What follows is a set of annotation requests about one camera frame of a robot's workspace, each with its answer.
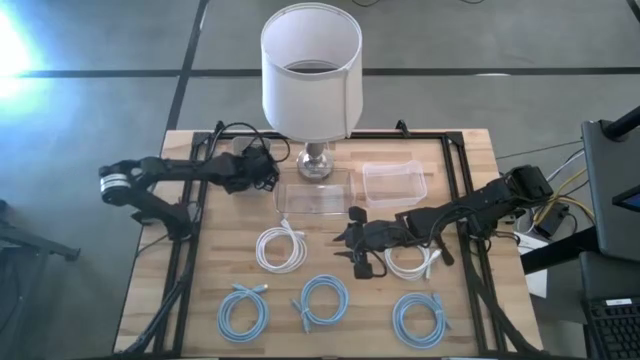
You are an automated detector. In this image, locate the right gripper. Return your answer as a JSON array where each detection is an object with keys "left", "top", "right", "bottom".
[{"left": 333, "top": 206, "right": 409, "bottom": 280}]

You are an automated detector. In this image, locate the black cable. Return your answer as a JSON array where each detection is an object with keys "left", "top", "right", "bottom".
[{"left": 372, "top": 249, "right": 390, "bottom": 277}]

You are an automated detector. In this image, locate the light blue cable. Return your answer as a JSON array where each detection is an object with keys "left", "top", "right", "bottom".
[
  {"left": 290, "top": 273, "right": 351, "bottom": 335},
  {"left": 391, "top": 291, "right": 450, "bottom": 350},
  {"left": 216, "top": 282, "right": 271, "bottom": 344}
]

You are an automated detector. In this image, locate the frosted plastic bin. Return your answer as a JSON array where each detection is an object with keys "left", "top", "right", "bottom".
[{"left": 227, "top": 134, "right": 275, "bottom": 197}]

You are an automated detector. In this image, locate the clear rigid plastic bin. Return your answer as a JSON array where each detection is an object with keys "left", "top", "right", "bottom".
[{"left": 272, "top": 168, "right": 357, "bottom": 217}]

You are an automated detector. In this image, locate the translucent thin plastic bin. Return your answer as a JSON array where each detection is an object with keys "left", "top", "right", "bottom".
[{"left": 361, "top": 159, "right": 429, "bottom": 209}]

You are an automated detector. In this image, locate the white shade table lamp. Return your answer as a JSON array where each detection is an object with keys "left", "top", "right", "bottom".
[{"left": 259, "top": 2, "right": 364, "bottom": 182}]

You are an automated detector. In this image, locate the white paper sheet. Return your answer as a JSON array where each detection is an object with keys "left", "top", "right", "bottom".
[{"left": 514, "top": 230, "right": 550, "bottom": 300}]

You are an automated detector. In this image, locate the black power adapter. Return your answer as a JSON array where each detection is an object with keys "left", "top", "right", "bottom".
[{"left": 537, "top": 202, "right": 569, "bottom": 237}]

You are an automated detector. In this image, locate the black floor stand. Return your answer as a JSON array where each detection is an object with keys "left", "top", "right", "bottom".
[{"left": 0, "top": 199, "right": 82, "bottom": 264}]

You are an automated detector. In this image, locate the black side desk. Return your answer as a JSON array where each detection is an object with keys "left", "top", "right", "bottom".
[{"left": 519, "top": 227, "right": 640, "bottom": 360}]

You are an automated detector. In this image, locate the grey equipment cabinet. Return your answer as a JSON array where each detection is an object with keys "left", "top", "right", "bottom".
[{"left": 580, "top": 118, "right": 640, "bottom": 264}]

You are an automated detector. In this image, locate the black keyboard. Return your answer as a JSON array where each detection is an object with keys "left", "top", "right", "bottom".
[{"left": 582, "top": 297, "right": 640, "bottom": 360}]

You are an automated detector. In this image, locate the small display screen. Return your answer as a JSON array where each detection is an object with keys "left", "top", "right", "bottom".
[{"left": 611, "top": 183, "right": 640, "bottom": 215}]

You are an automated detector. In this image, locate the black pole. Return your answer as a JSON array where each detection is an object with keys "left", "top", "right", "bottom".
[{"left": 601, "top": 104, "right": 640, "bottom": 142}]

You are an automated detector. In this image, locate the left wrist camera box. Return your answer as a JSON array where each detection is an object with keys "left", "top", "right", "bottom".
[{"left": 243, "top": 144, "right": 277, "bottom": 174}]

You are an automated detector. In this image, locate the black metal table frame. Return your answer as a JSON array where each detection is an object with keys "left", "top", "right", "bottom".
[{"left": 117, "top": 118, "right": 544, "bottom": 359}]

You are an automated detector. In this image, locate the yellow floor cable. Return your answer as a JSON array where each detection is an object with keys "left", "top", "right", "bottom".
[{"left": 532, "top": 167, "right": 596, "bottom": 226}]

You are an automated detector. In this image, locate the white floor cable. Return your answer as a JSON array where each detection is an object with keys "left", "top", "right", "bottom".
[{"left": 544, "top": 148, "right": 586, "bottom": 184}]

